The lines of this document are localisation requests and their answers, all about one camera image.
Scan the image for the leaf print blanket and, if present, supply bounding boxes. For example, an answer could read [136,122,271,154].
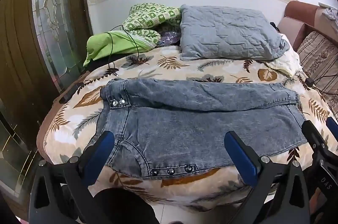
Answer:
[37,46,338,214]

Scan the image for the brown padded headboard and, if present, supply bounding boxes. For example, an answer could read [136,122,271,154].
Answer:
[277,1,338,51]

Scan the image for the grey white cloth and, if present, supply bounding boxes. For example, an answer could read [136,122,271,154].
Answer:
[323,7,338,20]

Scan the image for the patterned glass door panel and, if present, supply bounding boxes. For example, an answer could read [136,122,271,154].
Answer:
[31,0,93,88]

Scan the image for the striped floral pillow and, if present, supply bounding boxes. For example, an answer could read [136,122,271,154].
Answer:
[297,31,338,119]

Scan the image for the brown wooden door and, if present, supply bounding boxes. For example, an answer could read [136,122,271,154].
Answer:
[0,0,57,135]

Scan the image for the black charger cable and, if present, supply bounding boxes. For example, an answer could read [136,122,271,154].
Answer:
[312,73,338,98]

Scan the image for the green patterned blanket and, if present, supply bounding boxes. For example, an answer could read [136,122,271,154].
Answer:
[123,3,183,51]

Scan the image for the grey quilted pillow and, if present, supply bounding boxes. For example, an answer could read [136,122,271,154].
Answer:
[180,4,290,61]

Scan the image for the thin black cable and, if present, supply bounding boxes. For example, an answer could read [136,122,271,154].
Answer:
[107,25,144,69]

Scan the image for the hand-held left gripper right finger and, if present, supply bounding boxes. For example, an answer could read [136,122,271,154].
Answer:
[224,130,311,224]

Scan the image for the blue denim pants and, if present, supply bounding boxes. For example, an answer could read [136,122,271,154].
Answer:
[84,78,309,180]

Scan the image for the purple patterned cloth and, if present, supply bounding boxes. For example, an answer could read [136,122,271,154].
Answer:
[158,30,181,46]

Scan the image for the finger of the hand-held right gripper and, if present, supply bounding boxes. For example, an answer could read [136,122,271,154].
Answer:
[326,116,338,140]
[301,120,330,161]

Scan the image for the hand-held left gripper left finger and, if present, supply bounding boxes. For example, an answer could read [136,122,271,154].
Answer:
[29,130,116,224]

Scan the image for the white crumpled cloth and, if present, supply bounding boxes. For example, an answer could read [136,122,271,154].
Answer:
[265,34,303,79]

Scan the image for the brown bed frame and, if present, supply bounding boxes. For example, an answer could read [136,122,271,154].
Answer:
[56,71,91,105]

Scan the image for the plain green cloth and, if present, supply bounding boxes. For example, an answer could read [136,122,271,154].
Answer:
[83,30,150,67]

